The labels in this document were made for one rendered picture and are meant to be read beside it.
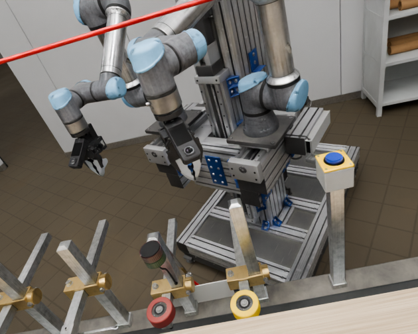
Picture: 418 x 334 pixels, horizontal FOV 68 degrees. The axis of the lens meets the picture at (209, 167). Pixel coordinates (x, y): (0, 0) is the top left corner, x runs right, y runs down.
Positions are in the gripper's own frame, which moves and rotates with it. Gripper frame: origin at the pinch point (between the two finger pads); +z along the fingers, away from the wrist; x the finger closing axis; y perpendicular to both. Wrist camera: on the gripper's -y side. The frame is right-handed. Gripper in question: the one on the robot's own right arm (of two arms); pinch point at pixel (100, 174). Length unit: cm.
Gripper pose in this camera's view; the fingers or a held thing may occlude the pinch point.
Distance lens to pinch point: 132.1
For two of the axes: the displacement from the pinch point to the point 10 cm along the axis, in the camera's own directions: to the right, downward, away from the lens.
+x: -9.3, 0.3, 3.8
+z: 2.5, 7.8, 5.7
